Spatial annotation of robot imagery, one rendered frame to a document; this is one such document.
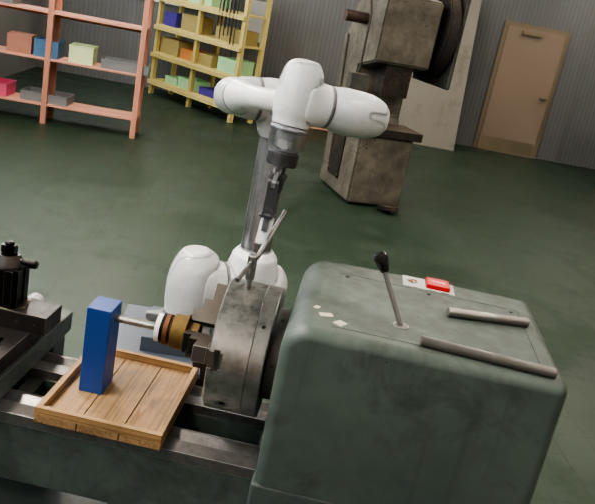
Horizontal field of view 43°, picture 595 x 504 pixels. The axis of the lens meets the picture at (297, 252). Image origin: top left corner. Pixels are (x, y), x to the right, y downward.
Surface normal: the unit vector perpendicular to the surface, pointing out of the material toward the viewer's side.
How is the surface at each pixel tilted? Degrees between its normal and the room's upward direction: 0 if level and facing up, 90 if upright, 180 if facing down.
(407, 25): 92
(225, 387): 101
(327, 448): 90
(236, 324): 47
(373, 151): 90
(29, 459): 90
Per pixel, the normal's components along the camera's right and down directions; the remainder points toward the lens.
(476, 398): -0.11, 0.30
